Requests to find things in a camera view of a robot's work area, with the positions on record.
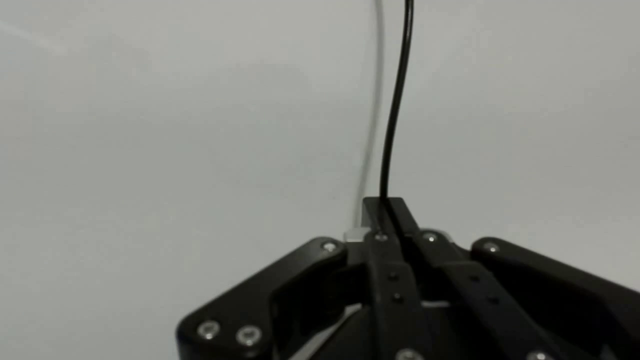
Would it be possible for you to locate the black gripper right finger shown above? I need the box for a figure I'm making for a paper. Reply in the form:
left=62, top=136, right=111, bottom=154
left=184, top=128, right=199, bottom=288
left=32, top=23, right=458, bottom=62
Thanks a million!
left=385, top=198, right=640, bottom=360

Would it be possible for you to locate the white board mat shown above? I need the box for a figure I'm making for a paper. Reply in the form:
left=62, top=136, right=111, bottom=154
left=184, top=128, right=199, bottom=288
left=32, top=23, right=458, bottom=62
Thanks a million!
left=0, top=0, right=640, bottom=360

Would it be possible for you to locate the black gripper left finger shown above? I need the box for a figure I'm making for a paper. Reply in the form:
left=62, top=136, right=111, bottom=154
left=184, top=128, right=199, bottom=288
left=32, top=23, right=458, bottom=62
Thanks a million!
left=176, top=198, right=427, bottom=360

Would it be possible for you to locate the black charger cable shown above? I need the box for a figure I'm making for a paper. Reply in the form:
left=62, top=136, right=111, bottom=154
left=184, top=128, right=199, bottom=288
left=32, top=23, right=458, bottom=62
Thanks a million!
left=377, top=0, right=415, bottom=202

